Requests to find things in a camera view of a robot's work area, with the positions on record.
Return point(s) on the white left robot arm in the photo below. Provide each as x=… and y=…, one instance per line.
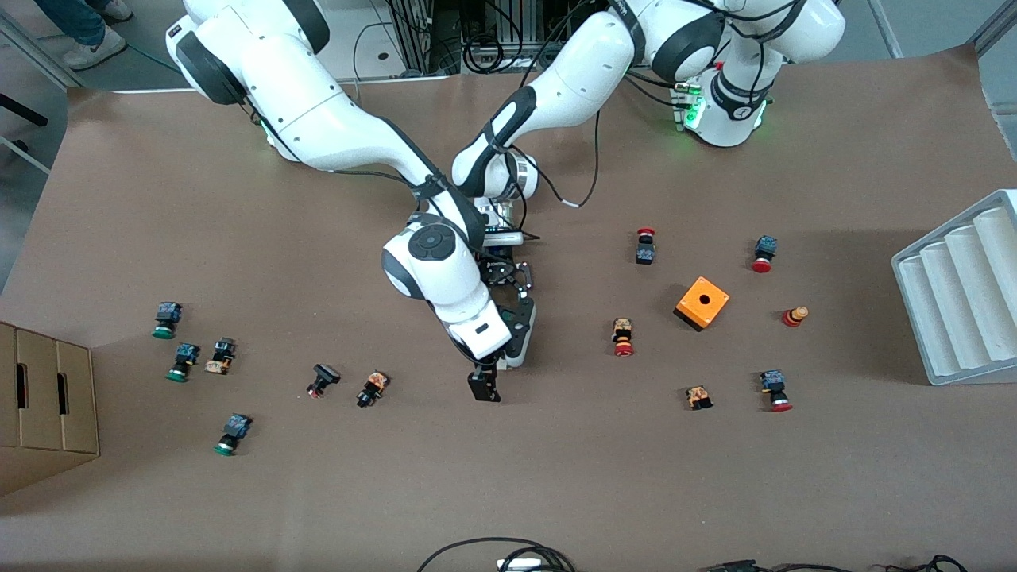
x=588, y=71

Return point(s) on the blue jeans leg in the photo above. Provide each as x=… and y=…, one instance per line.
x=71, y=17

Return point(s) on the black metal bar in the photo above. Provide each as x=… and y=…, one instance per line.
x=20, y=110

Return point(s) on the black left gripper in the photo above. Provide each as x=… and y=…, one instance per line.
x=499, y=274

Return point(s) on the red pushbutton blue contact block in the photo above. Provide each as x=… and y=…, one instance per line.
x=765, y=248
x=645, y=254

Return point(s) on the aluminium frame bar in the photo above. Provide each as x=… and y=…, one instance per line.
x=28, y=48
x=993, y=24

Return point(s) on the red yellow emergency button head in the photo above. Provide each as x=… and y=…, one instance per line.
x=793, y=318

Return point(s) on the grey metal bar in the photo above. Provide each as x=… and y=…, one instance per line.
x=24, y=155

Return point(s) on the black pushbutton orange contact block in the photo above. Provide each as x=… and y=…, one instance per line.
x=373, y=387

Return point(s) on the grey white ribbed tray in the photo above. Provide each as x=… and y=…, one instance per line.
x=953, y=302

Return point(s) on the red mushroom pushbutton blue block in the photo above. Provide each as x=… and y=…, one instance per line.
x=774, y=385

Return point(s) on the white power plug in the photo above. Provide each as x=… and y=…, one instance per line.
x=520, y=565

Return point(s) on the black red pushbutton head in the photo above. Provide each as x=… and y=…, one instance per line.
x=324, y=375

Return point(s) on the red emergency stop orange block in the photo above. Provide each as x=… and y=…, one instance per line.
x=622, y=330

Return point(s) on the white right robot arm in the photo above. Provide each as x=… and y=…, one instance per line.
x=318, y=103

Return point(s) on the grey sneaker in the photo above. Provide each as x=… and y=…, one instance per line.
x=117, y=8
x=97, y=49

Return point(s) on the brown cardboard box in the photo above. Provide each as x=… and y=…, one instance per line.
x=48, y=397

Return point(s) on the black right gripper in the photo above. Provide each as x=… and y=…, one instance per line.
x=484, y=383

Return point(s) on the green pushbutton blue contact block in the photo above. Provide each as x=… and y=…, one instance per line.
x=167, y=314
x=185, y=356
x=236, y=427

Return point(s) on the orange button enclosure box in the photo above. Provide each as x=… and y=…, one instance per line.
x=711, y=311

